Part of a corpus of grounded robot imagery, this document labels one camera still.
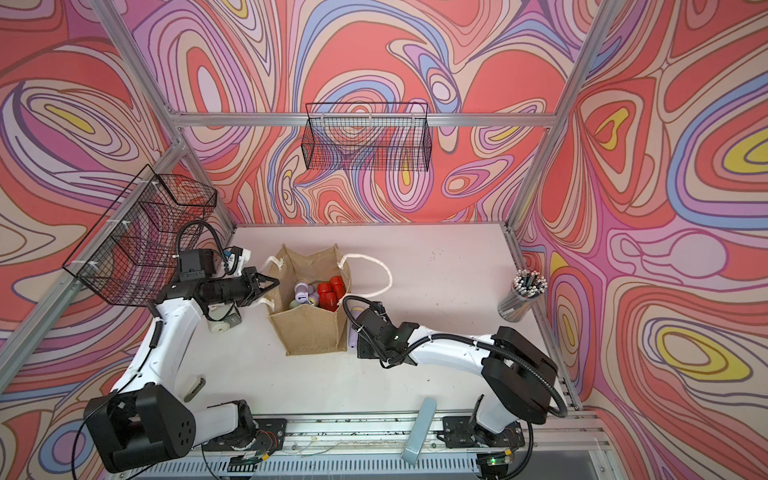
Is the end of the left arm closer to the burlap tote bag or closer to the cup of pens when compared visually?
the burlap tote bag

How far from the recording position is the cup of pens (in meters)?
0.82

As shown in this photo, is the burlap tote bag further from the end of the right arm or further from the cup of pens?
the cup of pens

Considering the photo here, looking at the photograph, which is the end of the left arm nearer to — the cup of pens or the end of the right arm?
the end of the right arm

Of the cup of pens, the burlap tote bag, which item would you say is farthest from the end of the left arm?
the cup of pens
